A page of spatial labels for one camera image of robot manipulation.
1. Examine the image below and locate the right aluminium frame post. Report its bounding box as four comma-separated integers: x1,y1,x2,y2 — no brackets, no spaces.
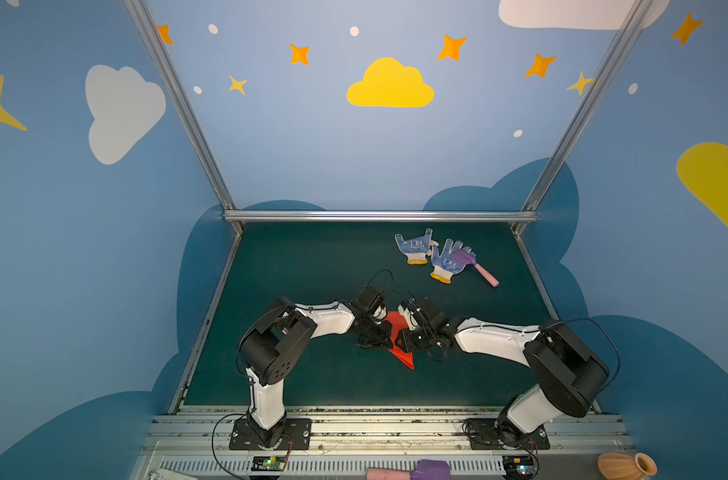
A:
513,0,654,237

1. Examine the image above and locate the right blue dotted work glove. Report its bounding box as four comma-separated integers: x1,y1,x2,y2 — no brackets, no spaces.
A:
431,238,474,284

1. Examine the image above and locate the left aluminium frame post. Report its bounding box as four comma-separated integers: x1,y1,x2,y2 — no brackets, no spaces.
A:
124,0,237,213

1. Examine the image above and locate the left green circuit board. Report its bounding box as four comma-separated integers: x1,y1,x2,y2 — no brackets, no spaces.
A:
251,456,287,472

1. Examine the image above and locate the left blue dotted work glove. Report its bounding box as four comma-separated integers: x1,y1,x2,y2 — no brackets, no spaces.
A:
394,228,438,265

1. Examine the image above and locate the rear aluminium frame bar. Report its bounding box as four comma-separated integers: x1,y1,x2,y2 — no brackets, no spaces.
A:
224,210,538,223

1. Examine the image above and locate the red square paper sheet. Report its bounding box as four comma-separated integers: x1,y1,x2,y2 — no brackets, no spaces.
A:
386,311,415,370

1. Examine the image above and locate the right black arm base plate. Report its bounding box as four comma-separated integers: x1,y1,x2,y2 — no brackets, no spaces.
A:
462,418,551,451

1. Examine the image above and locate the terracotta ribbed vase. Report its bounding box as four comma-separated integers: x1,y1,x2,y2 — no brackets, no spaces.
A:
597,453,659,480

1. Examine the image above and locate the aluminium frame post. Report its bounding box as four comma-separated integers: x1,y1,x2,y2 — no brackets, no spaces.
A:
124,0,237,213
513,0,654,237

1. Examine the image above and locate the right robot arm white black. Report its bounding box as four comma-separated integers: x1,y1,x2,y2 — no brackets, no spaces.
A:
396,298,610,443

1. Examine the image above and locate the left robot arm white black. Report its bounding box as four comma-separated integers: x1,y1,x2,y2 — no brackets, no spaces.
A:
238,286,393,443

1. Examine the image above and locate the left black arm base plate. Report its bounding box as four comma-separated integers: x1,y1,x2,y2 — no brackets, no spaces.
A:
228,417,312,451

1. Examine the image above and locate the green circuit board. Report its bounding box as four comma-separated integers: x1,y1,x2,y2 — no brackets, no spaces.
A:
503,456,538,480
251,456,287,472

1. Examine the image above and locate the pink purple brush front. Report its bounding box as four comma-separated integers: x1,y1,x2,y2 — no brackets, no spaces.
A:
366,460,451,480

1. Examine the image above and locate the blue dotted work glove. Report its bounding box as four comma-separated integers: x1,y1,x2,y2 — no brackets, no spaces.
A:
394,228,438,265
431,238,474,284

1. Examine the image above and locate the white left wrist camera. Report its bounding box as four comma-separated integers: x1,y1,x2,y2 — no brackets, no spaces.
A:
370,305,388,322

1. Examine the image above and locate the right green circuit board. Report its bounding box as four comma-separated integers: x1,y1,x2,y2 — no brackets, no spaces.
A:
503,456,538,480

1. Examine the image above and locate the purple pink brush on table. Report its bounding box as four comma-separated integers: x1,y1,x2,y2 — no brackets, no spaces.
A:
451,249,500,288

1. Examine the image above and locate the front aluminium rail base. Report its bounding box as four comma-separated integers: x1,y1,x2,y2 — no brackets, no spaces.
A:
131,406,636,479

